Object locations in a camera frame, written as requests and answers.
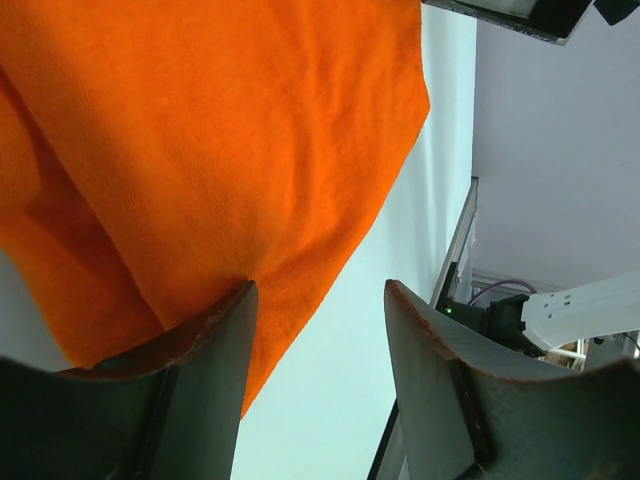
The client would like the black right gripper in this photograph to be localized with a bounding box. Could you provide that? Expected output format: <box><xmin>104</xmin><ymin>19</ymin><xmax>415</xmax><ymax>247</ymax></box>
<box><xmin>424</xmin><ymin>0</ymin><xmax>639</xmax><ymax>45</ymax></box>

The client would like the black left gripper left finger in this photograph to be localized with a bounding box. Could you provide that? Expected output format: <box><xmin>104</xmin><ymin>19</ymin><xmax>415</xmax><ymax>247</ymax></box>
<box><xmin>1</xmin><ymin>281</ymin><xmax>259</xmax><ymax>479</ymax></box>

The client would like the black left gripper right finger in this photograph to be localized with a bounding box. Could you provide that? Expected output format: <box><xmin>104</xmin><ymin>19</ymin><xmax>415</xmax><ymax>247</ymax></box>
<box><xmin>384</xmin><ymin>280</ymin><xmax>639</xmax><ymax>479</ymax></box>

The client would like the orange t shirt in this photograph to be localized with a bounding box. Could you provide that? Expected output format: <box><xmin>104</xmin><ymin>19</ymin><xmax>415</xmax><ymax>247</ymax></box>
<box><xmin>1</xmin><ymin>1</ymin><xmax>429</xmax><ymax>404</ymax></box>

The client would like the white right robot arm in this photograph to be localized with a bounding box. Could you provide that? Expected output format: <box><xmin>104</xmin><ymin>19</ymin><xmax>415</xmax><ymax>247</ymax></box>
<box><xmin>437</xmin><ymin>1</ymin><xmax>639</xmax><ymax>364</ymax></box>

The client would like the right aluminium corner post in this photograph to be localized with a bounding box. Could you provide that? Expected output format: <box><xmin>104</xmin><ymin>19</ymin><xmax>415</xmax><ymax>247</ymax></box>
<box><xmin>432</xmin><ymin>176</ymin><xmax>479</xmax><ymax>306</ymax></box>

